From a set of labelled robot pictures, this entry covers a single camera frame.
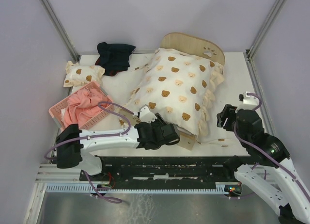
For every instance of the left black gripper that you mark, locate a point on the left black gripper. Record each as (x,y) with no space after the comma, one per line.
(156,121)

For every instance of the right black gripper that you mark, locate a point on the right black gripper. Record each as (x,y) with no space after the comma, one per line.
(228,112)

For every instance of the large bear print cushion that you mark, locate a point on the large bear print cushion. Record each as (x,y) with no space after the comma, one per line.
(180,87)

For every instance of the wooden pet bed frame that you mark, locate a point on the wooden pet bed frame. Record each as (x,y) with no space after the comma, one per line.
(193,46)

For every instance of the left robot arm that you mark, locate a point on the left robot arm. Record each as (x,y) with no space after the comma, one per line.
(74,147)

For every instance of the pink plastic basket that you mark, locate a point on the pink plastic basket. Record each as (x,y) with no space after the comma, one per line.
(56,110)

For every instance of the pink cloth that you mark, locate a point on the pink cloth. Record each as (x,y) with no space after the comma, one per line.
(82,106)

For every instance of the dark navy garment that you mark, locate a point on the dark navy garment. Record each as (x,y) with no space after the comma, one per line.
(114,58)

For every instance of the small bear print pillow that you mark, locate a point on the small bear print pillow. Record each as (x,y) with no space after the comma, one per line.
(80,75)

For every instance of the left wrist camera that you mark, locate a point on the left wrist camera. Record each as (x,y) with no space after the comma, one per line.
(146,115)

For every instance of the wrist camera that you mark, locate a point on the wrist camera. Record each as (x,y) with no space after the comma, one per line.
(146,115)
(249,101)

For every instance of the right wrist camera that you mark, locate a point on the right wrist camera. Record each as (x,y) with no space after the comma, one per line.
(249,101)

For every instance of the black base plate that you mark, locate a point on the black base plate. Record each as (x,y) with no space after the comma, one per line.
(177,161)

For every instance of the right aluminium frame post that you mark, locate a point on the right aluminium frame post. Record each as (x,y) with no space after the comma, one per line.
(264,29)

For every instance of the aluminium frame post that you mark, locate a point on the aluminium frame post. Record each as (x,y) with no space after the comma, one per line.
(264,29)
(60,30)

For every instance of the white slotted cable duct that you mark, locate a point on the white slotted cable duct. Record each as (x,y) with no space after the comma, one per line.
(144,186)

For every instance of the left aluminium frame post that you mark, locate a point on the left aluminium frame post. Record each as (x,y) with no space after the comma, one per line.
(60,30)

